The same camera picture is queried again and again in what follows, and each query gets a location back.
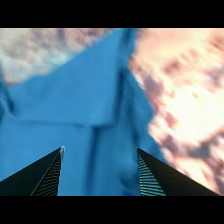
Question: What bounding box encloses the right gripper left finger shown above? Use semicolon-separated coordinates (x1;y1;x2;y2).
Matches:
0;145;65;197

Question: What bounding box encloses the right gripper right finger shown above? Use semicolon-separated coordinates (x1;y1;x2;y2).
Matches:
136;147;219;197

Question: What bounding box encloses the blue shirt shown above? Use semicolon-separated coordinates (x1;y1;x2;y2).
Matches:
0;27;168;197

